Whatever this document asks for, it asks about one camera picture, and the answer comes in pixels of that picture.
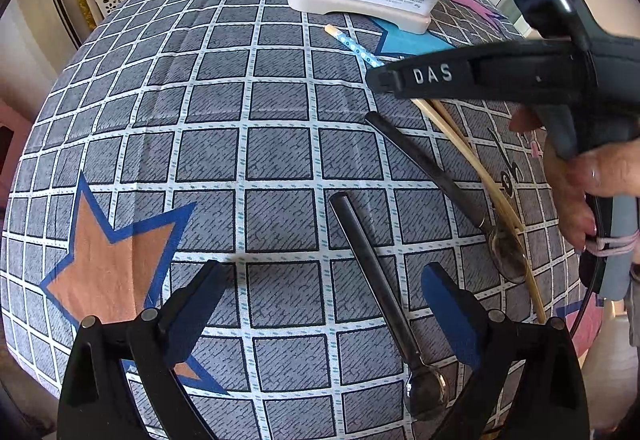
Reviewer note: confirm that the blue patterned wooden chopstick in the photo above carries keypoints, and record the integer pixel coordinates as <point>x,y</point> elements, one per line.
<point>353,46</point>

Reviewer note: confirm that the person's right hand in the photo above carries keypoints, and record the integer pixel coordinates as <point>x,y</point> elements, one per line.
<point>607,171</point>

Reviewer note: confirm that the grey checked star tablecloth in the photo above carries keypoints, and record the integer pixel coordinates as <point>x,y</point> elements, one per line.
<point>184,131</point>

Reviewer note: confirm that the plain wooden chopstick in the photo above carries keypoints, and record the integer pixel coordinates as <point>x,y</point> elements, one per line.
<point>439,116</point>
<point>531,283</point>

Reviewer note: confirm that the black handled spoon slim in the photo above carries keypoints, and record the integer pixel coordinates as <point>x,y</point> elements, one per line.
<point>505,250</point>

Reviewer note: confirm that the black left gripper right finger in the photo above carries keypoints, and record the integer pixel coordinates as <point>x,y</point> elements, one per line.
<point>550,401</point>

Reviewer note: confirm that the black handled spoon thick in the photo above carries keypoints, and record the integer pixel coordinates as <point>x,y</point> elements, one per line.
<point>426,393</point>

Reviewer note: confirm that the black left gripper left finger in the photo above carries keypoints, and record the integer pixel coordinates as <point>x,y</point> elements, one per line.
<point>96,402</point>

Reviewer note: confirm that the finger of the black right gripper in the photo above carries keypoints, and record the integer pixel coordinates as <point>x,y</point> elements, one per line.
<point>512,70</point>

